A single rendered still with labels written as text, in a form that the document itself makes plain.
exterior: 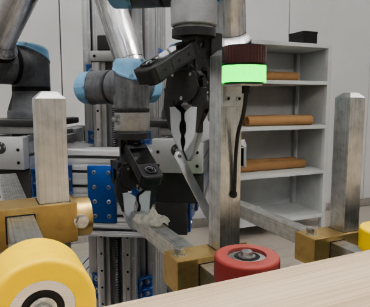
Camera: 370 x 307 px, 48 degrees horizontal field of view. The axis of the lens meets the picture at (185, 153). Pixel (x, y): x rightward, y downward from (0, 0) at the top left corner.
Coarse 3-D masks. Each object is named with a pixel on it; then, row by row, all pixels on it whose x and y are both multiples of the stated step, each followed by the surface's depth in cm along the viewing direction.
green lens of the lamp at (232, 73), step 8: (224, 72) 56; (232, 72) 54; (240, 72) 54; (248, 72) 54; (256, 72) 54; (264, 72) 55; (224, 80) 56; (232, 80) 54; (240, 80) 54; (248, 80) 54; (256, 80) 54; (264, 80) 55
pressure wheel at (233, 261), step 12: (216, 252) 52; (228, 252) 52; (240, 252) 53; (252, 252) 51; (264, 252) 52; (216, 264) 50; (228, 264) 48; (240, 264) 48; (252, 264) 48; (264, 264) 48; (276, 264) 49; (216, 276) 50; (228, 276) 48; (240, 276) 47
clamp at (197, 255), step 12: (168, 252) 62; (192, 252) 62; (204, 252) 62; (168, 264) 61; (180, 264) 58; (192, 264) 59; (168, 276) 61; (180, 276) 58; (192, 276) 59; (180, 288) 59
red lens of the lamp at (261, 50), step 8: (224, 48) 55; (232, 48) 54; (240, 48) 53; (248, 48) 53; (256, 48) 54; (264, 48) 54; (224, 56) 55; (232, 56) 54; (240, 56) 54; (248, 56) 53; (256, 56) 54; (264, 56) 55
